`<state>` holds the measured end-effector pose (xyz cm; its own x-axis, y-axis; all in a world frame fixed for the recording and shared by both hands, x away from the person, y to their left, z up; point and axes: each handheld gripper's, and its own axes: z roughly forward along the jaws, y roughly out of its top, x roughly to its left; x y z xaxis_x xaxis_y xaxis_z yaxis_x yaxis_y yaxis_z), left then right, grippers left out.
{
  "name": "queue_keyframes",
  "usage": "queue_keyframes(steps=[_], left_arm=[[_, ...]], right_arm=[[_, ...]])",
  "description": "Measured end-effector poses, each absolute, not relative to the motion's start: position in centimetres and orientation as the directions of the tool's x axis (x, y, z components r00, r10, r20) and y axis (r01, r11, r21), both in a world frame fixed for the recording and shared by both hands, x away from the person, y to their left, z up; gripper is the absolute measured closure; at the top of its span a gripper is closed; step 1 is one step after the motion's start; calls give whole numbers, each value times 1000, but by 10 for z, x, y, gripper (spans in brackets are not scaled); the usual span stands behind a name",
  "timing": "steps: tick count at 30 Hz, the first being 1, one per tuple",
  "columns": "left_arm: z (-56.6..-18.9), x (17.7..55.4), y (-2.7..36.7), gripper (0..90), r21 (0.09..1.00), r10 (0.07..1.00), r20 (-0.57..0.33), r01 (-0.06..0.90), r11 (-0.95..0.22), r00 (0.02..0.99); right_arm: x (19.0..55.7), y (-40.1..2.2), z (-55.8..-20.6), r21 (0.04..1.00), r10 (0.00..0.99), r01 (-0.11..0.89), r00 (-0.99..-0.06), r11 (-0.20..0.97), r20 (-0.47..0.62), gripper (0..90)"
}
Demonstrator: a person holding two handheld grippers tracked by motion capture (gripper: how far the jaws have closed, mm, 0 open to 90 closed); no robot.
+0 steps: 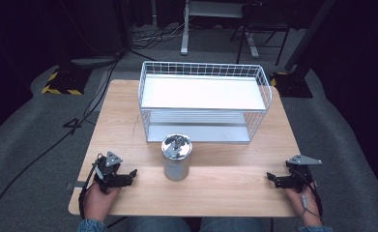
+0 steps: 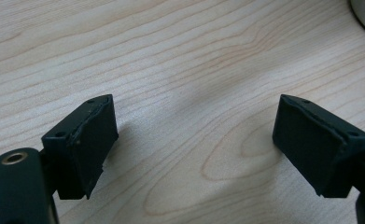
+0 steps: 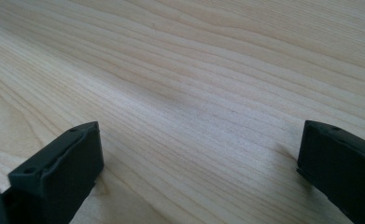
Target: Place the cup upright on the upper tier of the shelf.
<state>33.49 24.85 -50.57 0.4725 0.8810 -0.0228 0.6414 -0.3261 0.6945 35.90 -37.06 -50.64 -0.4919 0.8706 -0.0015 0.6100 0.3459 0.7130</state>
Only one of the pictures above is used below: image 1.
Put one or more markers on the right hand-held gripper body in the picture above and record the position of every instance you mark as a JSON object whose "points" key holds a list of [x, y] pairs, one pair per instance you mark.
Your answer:
{"points": [[297, 175]]}

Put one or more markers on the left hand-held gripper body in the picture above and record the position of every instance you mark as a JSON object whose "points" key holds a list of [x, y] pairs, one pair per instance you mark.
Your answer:
{"points": [[109, 172]]}

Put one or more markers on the silver metal canister with lid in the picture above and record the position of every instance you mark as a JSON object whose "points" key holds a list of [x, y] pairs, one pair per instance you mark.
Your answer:
{"points": [[176, 161]]}

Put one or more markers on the person's left hand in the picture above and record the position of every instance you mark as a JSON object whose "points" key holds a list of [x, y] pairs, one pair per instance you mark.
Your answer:
{"points": [[99, 201]]}

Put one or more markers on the person's right hand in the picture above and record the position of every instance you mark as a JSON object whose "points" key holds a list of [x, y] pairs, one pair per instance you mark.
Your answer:
{"points": [[305, 206]]}

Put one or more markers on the person's right denim sleeve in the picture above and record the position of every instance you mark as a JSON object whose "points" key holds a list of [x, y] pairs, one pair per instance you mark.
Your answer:
{"points": [[315, 228]]}

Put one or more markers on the person's denim sleeve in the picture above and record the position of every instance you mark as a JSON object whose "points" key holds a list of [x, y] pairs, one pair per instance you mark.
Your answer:
{"points": [[315, 228], [91, 225]]}

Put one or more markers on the person's left denim sleeve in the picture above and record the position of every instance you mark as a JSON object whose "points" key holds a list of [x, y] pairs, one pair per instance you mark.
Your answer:
{"points": [[91, 225]]}

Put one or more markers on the black stand with striped base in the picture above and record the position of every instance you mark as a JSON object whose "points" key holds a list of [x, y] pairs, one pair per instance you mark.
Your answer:
{"points": [[294, 77], [65, 77]]}

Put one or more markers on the black chair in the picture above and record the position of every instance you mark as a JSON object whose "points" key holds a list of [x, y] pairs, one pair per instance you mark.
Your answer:
{"points": [[264, 29]]}

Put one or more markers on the white desk frame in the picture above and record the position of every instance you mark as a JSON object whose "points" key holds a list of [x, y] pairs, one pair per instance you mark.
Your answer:
{"points": [[209, 19]]}

